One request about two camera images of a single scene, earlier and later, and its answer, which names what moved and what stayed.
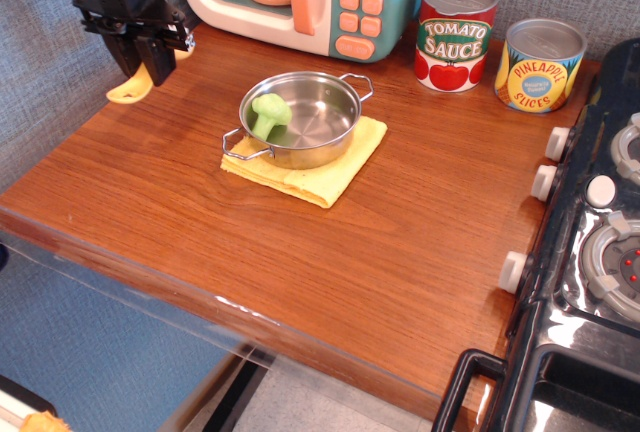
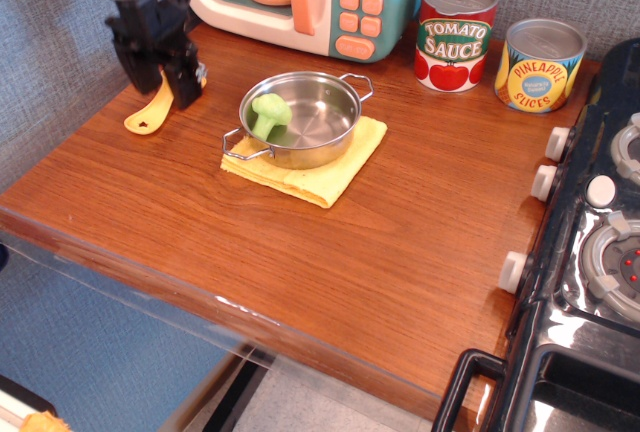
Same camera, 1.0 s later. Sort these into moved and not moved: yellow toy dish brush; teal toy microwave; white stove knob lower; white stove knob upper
Moved: yellow toy dish brush
Not moved: teal toy microwave; white stove knob upper; white stove knob lower
